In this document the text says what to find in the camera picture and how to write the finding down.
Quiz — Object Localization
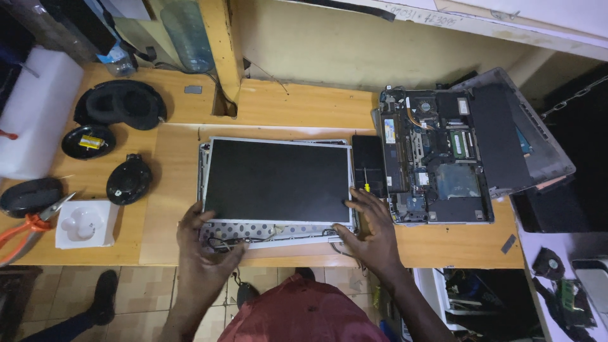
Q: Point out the person's left hand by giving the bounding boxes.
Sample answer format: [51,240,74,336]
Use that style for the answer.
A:
[177,201,249,287]

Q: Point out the person's right hand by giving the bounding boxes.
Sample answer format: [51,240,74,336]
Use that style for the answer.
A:
[332,187,404,282]

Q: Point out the silver laptop lid cover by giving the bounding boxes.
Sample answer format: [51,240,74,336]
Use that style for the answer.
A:
[197,138,361,251]

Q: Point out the black laptop screen panel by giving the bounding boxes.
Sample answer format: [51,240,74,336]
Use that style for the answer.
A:
[203,137,355,226]

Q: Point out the person's black shoe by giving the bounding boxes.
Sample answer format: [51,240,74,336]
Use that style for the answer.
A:
[236,281,260,310]

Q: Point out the black smartphone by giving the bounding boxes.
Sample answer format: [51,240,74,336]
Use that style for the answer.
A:
[351,135,388,199]

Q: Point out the white shelf under table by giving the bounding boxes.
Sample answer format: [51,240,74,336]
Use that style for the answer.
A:
[412,267,543,342]

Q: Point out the opened laptop base with motherboard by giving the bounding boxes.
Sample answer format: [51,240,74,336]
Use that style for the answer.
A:
[377,85,496,226]

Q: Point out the person's red shirt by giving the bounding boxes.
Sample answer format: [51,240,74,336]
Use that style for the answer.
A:
[218,273,391,342]

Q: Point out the black earcup with speaker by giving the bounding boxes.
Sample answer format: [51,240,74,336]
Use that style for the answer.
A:
[106,153,153,206]

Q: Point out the white moulded plastic tray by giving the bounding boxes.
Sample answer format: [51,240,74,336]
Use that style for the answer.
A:
[55,199,120,250]

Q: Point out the black earcup with yellow battery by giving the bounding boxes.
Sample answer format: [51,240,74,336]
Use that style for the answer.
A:
[61,124,117,160]

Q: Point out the black laptop cooling fan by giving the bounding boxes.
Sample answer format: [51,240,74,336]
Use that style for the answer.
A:
[531,247,566,281]

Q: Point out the grey laptop bottom cover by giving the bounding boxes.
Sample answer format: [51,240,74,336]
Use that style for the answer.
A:
[450,67,576,199]

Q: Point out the black headphone ear cushions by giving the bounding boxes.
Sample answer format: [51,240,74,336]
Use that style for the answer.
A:
[73,79,168,131]

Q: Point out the black computer mouse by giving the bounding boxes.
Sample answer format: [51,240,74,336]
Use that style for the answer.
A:
[0,177,65,219]

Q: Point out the green circuit board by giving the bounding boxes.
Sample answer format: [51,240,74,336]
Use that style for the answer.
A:
[557,278,597,328]

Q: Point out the small clear plastic bottle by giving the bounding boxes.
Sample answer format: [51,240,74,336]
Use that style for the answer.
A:
[96,40,139,78]

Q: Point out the white plastic container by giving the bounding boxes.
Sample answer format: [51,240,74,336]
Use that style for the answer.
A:
[0,45,85,181]

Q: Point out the silver laptop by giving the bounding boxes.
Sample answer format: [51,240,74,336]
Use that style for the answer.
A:
[571,258,608,329]

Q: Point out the large clear water bottle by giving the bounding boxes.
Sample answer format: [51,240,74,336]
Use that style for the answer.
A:
[160,0,216,73]

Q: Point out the orange handled pliers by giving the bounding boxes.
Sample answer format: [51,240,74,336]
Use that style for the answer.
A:
[0,192,77,267]

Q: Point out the metal chain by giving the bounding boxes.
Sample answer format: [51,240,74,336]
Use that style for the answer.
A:
[539,74,608,120]

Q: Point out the black bag with straps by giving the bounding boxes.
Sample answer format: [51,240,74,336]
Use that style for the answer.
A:
[0,0,157,65]

